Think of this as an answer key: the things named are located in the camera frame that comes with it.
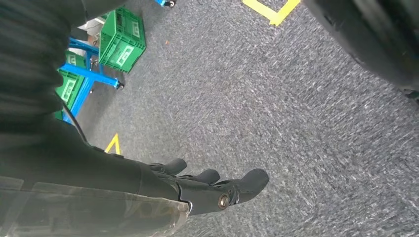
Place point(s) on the black robot thigh housing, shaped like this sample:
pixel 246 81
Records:
pixel 376 36

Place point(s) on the blue metal shelf rack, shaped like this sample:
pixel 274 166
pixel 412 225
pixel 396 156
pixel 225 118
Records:
pixel 88 77

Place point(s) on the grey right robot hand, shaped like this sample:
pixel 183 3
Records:
pixel 82 163

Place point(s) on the green plastic crate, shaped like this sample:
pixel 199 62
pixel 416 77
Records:
pixel 68 88
pixel 121 42
pixel 75 59

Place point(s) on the clear plastic film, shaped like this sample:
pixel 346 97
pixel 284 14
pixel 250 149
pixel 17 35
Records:
pixel 98 216

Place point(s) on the black rack caster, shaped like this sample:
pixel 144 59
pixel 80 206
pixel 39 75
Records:
pixel 165 3

